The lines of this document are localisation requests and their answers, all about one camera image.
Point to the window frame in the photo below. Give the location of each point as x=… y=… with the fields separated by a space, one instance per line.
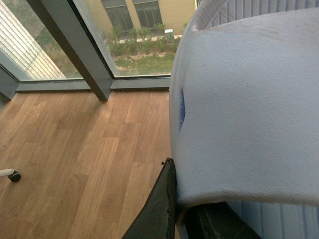
x=53 y=46

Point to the white chair leg caster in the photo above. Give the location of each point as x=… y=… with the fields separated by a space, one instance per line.
x=12 y=174

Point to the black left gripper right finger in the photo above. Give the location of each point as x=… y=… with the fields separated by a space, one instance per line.
x=217 y=221

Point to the light blue slide slipper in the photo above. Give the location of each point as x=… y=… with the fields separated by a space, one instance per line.
x=244 y=114

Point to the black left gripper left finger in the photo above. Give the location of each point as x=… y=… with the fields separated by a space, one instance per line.
x=156 y=220

